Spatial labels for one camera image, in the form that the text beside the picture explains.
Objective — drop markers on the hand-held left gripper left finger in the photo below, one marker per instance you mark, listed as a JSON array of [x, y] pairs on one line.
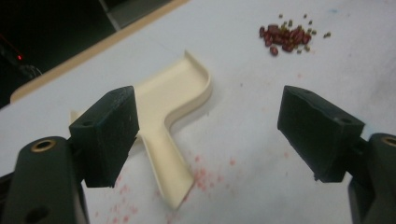
[[99, 140]]

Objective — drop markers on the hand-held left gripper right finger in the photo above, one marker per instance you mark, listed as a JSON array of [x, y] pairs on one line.
[[317, 130]]

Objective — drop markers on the cream plastic dustpan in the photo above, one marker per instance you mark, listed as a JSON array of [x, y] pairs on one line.
[[169, 102]]

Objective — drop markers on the pile of red and green beans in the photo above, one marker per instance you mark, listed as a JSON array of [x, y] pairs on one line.
[[288, 36]]

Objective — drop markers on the dark stand with red light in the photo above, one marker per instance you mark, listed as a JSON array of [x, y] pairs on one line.
[[18, 62]]

